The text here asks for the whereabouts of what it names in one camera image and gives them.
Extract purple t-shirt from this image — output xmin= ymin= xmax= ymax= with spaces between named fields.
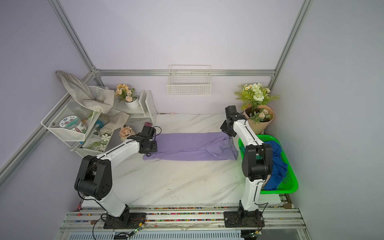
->
xmin=143 ymin=132 xmax=239 ymax=161

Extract green plastic laundry basket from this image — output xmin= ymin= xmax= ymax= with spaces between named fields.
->
xmin=257 ymin=135 xmax=298 ymax=195

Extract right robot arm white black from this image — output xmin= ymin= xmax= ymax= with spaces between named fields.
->
xmin=221 ymin=106 xmax=273 ymax=229

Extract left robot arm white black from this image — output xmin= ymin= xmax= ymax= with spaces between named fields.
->
xmin=75 ymin=126 xmax=158 ymax=230

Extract cream ribbed pot pink flowers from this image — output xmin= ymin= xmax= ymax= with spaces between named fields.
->
xmin=119 ymin=126 xmax=136 ymax=142

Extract large terracotta flower pot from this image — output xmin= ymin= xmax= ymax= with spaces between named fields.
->
xmin=243 ymin=105 xmax=275 ymax=135

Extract green white artificial flowers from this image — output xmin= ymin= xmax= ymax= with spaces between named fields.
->
xmin=235 ymin=83 xmax=280 ymax=124

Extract green t-shirt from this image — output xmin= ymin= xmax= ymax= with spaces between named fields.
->
xmin=239 ymin=146 xmax=245 ymax=155

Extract white small shelf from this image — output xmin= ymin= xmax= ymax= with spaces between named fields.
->
xmin=113 ymin=90 xmax=157 ymax=126

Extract beige cloth on rack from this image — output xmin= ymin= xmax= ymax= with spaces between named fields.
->
xmin=100 ymin=113 xmax=130 ymax=135

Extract floral printed packet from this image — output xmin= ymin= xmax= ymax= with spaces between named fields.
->
xmin=82 ymin=130 xmax=112 ymax=152

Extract small white pot peach flowers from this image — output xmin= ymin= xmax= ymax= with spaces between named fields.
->
xmin=115 ymin=84 xmax=140 ymax=109

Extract grey cloth bag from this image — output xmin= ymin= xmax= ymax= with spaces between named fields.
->
xmin=56 ymin=71 xmax=115 ymax=114

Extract blue t-shirt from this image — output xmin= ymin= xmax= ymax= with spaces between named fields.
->
xmin=264 ymin=141 xmax=288 ymax=191

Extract round floral tin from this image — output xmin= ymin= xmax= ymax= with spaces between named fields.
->
xmin=59 ymin=115 xmax=80 ymax=130

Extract white wire wall basket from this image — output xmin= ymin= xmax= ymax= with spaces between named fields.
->
xmin=167 ymin=65 xmax=212 ymax=96

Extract white tiered wire rack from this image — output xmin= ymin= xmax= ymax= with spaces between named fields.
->
xmin=41 ymin=99 xmax=120 ymax=157

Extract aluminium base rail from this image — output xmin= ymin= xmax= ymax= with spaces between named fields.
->
xmin=59 ymin=206 xmax=307 ymax=233

